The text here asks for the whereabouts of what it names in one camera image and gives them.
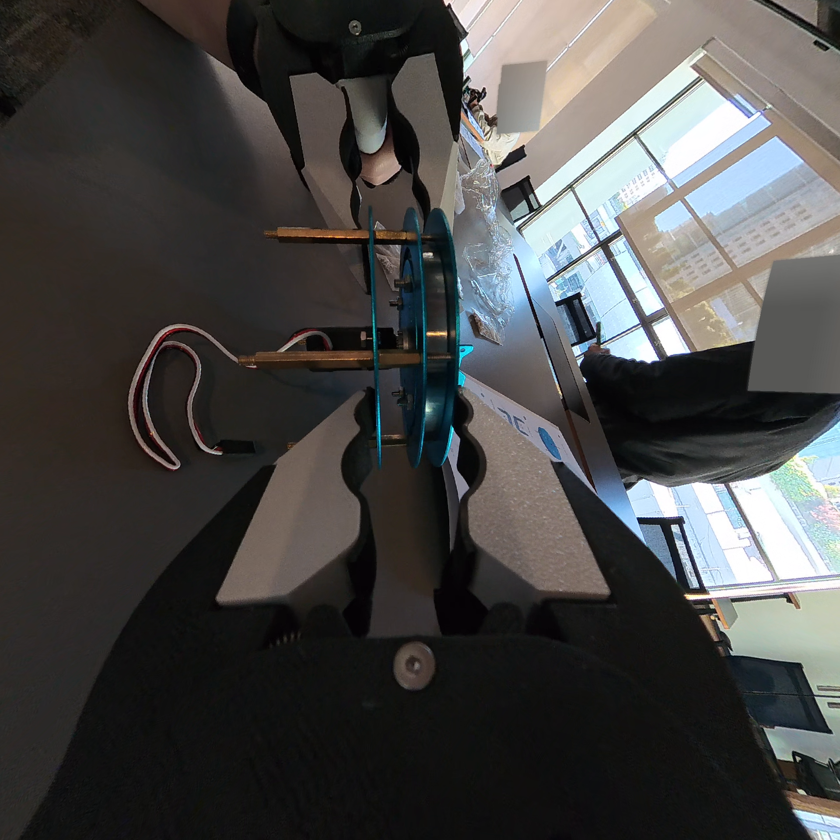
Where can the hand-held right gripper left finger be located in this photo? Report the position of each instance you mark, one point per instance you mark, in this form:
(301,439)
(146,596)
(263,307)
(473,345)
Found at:
(295,525)

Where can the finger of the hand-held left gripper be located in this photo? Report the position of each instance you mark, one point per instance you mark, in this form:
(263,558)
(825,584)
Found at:
(426,98)
(318,131)

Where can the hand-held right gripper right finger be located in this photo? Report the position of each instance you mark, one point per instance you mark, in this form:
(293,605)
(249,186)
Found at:
(525,525)

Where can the assembly instruction booklet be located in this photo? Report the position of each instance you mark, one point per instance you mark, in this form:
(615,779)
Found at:
(525,426)

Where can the blue round turntable base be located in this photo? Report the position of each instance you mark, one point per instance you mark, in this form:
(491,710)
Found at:
(438,295)

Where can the person's left hand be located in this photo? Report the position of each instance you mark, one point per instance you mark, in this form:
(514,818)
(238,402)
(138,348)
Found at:
(379,169)

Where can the crumpled clear plastic bag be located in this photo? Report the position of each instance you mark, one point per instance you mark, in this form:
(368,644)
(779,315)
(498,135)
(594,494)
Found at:
(479,187)
(489,269)

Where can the black mesh chair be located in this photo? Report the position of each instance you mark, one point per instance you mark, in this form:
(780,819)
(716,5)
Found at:
(576,321)
(669,551)
(522,197)

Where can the small clear bag of screws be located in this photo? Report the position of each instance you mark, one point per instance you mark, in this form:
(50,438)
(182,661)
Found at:
(487,329)

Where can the black monitor screen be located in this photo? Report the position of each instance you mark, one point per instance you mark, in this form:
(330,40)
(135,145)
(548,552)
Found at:
(781,695)

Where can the beige roller blind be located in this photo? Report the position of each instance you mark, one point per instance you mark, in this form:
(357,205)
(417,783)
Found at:
(722,249)

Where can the large glass window wall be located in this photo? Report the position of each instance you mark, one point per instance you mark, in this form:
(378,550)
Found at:
(722,164)

